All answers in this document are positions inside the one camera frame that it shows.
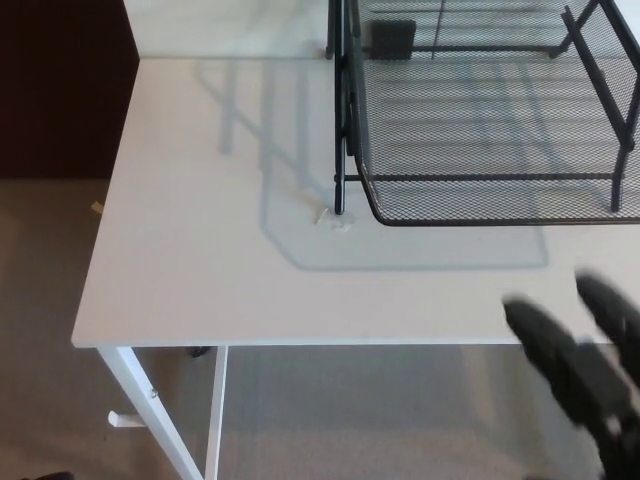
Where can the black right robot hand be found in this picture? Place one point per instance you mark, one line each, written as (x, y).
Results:
(600, 380)

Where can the white table leg frame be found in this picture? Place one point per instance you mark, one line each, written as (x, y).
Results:
(135, 390)

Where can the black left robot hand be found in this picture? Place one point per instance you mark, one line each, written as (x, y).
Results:
(52, 476)

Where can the small black object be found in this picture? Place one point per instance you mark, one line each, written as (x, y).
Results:
(198, 351)

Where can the black mesh file tray layer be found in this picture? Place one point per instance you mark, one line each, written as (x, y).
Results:
(475, 125)

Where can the black rectangular plate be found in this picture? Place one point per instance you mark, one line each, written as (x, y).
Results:
(393, 40)

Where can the yellow tape piece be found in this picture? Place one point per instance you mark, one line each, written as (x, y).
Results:
(96, 207)

